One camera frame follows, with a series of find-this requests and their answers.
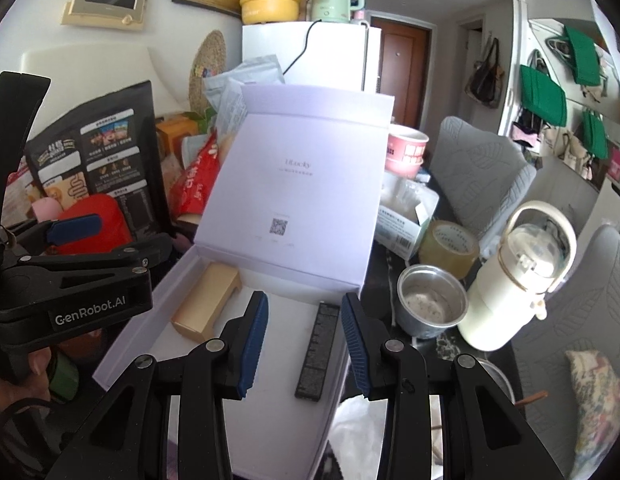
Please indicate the white plastic bag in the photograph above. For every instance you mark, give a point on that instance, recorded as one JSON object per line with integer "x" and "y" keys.
{"x": 360, "y": 440}

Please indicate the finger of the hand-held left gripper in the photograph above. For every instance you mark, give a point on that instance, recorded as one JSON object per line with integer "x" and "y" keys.
{"x": 115, "y": 256}
{"x": 72, "y": 227}

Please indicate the small pink bottle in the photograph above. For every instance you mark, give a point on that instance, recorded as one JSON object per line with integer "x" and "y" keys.
{"x": 360, "y": 17}

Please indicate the white refrigerator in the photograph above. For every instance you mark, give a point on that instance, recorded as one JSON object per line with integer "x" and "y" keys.
{"x": 335, "y": 55}

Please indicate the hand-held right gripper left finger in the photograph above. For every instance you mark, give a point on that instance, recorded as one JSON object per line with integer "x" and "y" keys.
{"x": 252, "y": 345}

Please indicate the cream thermos bottle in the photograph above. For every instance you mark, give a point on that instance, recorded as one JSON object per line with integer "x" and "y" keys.
{"x": 504, "y": 305}

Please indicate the floral pillow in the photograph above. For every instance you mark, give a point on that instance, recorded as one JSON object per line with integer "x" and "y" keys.
{"x": 602, "y": 400}

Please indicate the pink soft item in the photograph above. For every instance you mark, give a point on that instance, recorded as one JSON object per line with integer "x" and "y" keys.
{"x": 47, "y": 210}

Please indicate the person's left hand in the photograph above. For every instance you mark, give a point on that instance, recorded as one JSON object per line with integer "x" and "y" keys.
{"x": 37, "y": 365}

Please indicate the pink paper cup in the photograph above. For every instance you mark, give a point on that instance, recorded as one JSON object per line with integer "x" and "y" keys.
{"x": 404, "y": 152}

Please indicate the metal bowl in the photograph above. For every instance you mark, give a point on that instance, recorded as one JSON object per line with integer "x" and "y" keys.
{"x": 492, "y": 380}

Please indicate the hanging dark tote bags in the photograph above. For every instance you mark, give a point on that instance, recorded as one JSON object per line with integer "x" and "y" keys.
{"x": 484, "y": 80}

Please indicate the brown door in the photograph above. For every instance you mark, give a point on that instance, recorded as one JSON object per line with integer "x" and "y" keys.
{"x": 399, "y": 75}

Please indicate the grey cushioned chair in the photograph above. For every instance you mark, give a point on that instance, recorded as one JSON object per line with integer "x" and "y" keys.
{"x": 479, "y": 170}
{"x": 589, "y": 300}

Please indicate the clear plastic packet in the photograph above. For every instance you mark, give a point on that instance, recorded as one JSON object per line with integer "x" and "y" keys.
{"x": 232, "y": 105}

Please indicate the black printed snack bag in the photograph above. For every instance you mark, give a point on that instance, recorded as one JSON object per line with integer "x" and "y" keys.
{"x": 115, "y": 160}

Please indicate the black rectangular strip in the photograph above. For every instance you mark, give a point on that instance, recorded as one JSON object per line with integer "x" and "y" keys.
{"x": 317, "y": 355}

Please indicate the green tote bag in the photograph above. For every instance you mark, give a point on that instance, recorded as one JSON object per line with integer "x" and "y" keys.
{"x": 542, "y": 95}
{"x": 595, "y": 132}
{"x": 582, "y": 55}

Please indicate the grey foil pouch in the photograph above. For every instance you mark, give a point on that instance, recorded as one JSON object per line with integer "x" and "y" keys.
{"x": 255, "y": 72}

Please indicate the gold rectangular box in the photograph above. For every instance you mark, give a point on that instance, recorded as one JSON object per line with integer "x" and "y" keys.
{"x": 205, "y": 305}

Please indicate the orange box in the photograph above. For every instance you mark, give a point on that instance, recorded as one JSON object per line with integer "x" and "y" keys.
{"x": 175, "y": 135}

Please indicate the white open carton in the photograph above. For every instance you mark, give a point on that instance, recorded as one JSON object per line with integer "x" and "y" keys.
{"x": 404, "y": 230}

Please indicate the round woven mat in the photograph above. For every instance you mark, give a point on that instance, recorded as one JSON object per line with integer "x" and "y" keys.
{"x": 210, "y": 65}

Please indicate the red pouch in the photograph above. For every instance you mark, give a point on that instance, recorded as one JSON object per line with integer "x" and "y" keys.
{"x": 107, "y": 220}

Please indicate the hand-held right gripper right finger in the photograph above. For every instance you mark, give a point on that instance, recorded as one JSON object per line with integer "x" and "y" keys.
{"x": 355, "y": 345}

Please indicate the white gift box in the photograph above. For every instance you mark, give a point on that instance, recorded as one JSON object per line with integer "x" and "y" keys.
{"x": 295, "y": 185}

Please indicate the red snack packet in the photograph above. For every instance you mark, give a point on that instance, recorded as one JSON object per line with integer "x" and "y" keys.
{"x": 197, "y": 180}

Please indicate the clear tape roll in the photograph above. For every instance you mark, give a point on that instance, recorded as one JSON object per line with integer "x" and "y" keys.
{"x": 447, "y": 247}

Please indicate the metal cup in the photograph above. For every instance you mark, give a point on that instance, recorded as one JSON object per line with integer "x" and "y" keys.
{"x": 432, "y": 305}

